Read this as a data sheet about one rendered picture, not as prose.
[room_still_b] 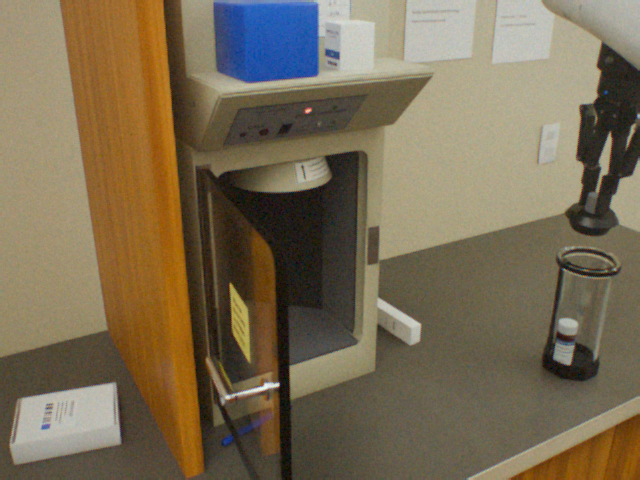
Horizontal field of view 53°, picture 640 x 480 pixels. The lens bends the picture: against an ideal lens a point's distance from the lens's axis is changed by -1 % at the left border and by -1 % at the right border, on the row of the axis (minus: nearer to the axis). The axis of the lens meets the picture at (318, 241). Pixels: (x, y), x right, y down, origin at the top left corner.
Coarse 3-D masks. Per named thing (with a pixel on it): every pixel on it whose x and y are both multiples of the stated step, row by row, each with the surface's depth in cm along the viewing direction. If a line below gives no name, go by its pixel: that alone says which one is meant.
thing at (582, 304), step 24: (576, 264) 119; (600, 264) 117; (576, 288) 112; (600, 288) 111; (576, 312) 114; (600, 312) 114; (552, 336) 119; (576, 336) 115; (600, 336) 117; (576, 360) 117
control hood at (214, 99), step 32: (320, 64) 92; (384, 64) 92; (416, 64) 92; (192, 96) 84; (224, 96) 76; (256, 96) 78; (288, 96) 81; (320, 96) 84; (352, 96) 87; (384, 96) 91; (192, 128) 86; (224, 128) 83; (352, 128) 97
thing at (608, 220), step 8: (592, 200) 113; (568, 208) 117; (576, 208) 115; (584, 208) 115; (592, 208) 113; (568, 216) 115; (576, 216) 113; (584, 216) 112; (592, 216) 112; (600, 216) 112; (608, 216) 113; (616, 216) 114; (576, 224) 114; (584, 224) 112; (592, 224) 112; (600, 224) 111; (608, 224) 112; (616, 224) 113; (584, 232) 114; (592, 232) 113; (600, 232) 113
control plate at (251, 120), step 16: (240, 112) 80; (256, 112) 82; (272, 112) 83; (288, 112) 85; (304, 112) 86; (320, 112) 88; (336, 112) 90; (352, 112) 91; (240, 128) 84; (256, 128) 86; (272, 128) 87; (320, 128) 92; (336, 128) 94; (224, 144) 86
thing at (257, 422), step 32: (224, 192) 78; (224, 224) 80; (256, 224) 68; (224, 256) 82; (256, 256) 68; (224, 288) 85; (256, 288) 70; (224, 320) 89; (256, 320) 73; (224, 352) 92; (256, 352) 75; (256, 384) 77; (224, 416) 100; (256, 416) 80; (256, 448) 83
